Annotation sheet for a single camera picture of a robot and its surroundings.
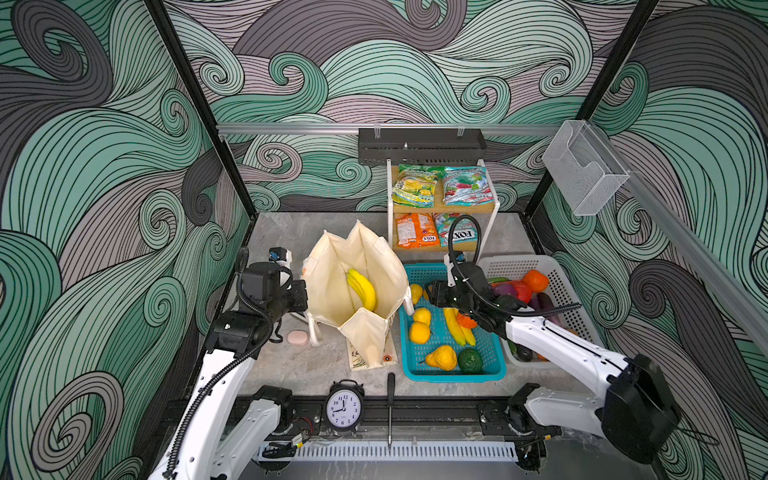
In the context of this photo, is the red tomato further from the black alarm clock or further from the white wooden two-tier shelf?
the black alarm clock

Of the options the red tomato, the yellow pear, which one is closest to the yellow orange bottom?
the yellow pear

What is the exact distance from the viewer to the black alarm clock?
28.1 inches

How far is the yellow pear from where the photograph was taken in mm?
793

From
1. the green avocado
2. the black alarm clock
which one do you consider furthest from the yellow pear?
the black alarm clock

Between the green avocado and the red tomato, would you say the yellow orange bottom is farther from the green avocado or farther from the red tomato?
the red tomato

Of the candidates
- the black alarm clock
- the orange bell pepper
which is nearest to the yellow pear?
the black alarm clock

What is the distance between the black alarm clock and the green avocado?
29cm
